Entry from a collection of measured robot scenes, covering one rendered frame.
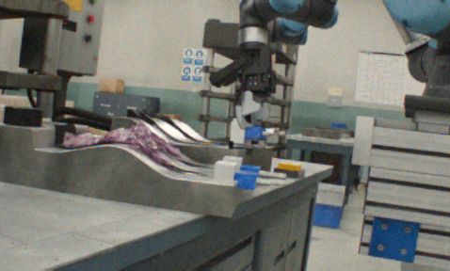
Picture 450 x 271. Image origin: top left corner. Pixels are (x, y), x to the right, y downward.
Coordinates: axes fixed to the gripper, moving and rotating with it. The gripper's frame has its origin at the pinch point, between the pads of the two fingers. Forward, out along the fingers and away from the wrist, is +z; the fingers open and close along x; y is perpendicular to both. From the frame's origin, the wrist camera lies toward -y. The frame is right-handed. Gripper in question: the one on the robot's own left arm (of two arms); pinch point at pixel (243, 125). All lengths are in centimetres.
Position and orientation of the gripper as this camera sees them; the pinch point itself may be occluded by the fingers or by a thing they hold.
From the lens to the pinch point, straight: 111.7
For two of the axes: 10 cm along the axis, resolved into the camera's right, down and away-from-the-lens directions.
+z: -0.3, 9.9, -1.3
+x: 4.1, 1.3, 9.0
